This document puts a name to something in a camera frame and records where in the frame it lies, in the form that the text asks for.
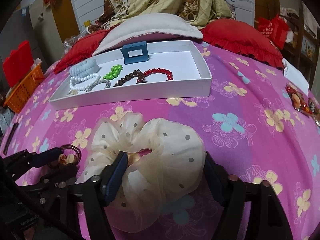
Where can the sequin hair clip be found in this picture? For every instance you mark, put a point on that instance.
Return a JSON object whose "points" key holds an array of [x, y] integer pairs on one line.
{"points": [[71, 93]]}

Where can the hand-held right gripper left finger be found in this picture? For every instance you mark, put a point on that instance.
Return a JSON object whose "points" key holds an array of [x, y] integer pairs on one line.
{"points": [[116, 177]]}

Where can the white cardboard tray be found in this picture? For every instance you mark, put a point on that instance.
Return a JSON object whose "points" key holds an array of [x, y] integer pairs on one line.
{"points": [[175, 63]]}

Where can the white plastic bag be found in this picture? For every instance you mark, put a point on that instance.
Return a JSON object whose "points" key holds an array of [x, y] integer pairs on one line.
{"points": [[36, 62]]}

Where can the beige pillow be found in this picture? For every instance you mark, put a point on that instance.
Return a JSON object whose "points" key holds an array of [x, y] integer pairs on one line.
{"points": [[150, 26]]}

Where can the orange plastic basket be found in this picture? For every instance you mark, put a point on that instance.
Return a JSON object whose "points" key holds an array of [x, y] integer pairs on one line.
{"points": [[25, 87]]}

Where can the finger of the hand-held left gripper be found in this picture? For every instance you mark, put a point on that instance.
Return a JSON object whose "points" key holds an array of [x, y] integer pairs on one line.
{"points": [[60, 173], [47, 155]]}

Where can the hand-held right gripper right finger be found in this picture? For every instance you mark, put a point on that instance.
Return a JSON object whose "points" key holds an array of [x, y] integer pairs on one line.
{"points": [[212, 180]]}

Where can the wooden shelf unit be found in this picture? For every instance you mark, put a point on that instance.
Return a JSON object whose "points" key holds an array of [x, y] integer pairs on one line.
{"points": [[307, 45]]}

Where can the white paper sheet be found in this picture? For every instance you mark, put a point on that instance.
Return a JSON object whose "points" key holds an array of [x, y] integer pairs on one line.
{"points": [[295, 75]]}

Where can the colourful snack packets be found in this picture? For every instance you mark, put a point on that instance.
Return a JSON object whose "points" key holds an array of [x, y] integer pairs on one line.
{"points": [[297, 100]]}

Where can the red plastic folder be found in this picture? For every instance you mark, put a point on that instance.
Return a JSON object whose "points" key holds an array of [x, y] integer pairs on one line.
{"points": [[17, 60]]}

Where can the pink floral bedsheet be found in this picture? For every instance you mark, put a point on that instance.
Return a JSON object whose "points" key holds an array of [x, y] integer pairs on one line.
{"points": [[237, 142]]}

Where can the red ruffled pillow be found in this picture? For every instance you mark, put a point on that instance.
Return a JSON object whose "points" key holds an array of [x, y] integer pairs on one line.
{"points": [[237, 37], [80, 47]]}

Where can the clear plastic bag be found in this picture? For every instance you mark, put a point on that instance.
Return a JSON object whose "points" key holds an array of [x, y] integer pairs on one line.
{"points": [[71, 41]]}

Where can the red shopping bag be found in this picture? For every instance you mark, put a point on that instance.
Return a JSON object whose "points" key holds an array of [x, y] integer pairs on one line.
{"points": [[272, 30]]}

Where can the white slatted headboard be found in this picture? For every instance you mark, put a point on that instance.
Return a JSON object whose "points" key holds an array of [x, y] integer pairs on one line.
{"points": [[85, 5]]}

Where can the blue hair claw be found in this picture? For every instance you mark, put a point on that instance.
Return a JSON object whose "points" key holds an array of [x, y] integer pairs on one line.
{"points": [[125, 55]]}

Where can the cream polka dot scrunchie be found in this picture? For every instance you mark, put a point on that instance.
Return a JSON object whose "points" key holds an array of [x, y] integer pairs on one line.
{"points": [[160, 160]]}

